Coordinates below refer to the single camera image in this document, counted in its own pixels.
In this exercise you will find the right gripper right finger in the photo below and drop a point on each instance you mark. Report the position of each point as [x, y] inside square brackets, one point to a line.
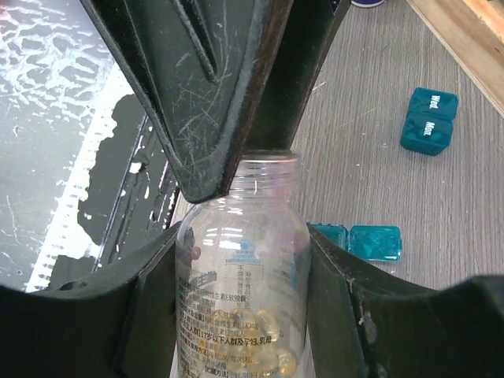
[365, 322]

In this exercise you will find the clear pill bottle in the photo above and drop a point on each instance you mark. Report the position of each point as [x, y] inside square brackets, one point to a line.
[242, 271]

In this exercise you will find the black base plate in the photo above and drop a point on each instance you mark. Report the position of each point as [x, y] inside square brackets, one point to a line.
[130, 197]

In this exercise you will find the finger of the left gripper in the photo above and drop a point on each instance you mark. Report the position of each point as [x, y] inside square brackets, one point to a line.
[199, 69]
[310, 31]

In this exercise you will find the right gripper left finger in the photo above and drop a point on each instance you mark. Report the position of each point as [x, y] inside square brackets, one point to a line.
[119, 321]

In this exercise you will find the teal pill box pair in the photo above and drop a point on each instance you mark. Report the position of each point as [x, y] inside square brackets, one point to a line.
[429, 123]

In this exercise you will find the white slotted cable duct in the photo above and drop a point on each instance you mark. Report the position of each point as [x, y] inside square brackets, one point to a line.
[64, 235]

